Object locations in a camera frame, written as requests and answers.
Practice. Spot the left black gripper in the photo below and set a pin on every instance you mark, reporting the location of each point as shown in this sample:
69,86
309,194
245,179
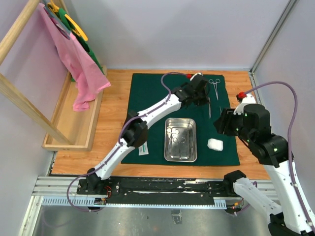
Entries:
205,100

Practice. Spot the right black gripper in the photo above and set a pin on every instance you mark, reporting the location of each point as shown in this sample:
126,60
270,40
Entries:
222,123

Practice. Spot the white cotton balls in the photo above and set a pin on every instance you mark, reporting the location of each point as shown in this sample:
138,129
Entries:
215,144

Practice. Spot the steel forceps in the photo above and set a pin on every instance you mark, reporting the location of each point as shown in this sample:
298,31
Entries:
215,85

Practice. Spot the steel instrument tray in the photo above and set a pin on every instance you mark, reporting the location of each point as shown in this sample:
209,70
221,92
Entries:
191,125

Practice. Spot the dark green surgical cloth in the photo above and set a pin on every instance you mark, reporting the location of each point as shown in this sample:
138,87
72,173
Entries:
146,90

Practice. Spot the green white packet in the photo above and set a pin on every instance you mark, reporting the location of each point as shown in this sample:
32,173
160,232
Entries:
143,149

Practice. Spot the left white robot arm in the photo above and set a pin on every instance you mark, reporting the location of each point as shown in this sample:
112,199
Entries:
134,132

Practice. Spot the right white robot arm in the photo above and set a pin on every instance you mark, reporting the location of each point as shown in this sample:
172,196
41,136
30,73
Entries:
292,215

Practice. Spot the steel surgical instruments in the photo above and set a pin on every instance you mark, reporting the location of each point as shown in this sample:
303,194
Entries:
178,143

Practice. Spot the pink shirt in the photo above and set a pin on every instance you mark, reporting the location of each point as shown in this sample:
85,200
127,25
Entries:
89,78

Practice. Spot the wooden clothes rack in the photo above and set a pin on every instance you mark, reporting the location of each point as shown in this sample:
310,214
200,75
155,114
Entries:
34,67

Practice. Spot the yellow hanger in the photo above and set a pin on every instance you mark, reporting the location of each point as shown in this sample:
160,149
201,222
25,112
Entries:
73,23

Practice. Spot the grey hanger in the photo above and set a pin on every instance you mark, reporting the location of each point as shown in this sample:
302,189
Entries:
57,22

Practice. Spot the green garment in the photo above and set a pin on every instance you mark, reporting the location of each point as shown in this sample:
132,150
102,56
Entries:
65,19

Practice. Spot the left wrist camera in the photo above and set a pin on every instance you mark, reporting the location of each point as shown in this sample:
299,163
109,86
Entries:
196,74

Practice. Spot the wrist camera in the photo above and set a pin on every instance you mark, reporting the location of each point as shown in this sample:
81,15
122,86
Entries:
196,74
244,99

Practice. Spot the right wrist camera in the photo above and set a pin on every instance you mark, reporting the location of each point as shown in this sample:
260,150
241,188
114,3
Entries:
244,99

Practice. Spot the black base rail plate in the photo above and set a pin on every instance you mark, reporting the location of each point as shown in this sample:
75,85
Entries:
161,190

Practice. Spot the grey slotted cable duct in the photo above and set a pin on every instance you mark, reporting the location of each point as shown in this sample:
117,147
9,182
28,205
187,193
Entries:
99,202

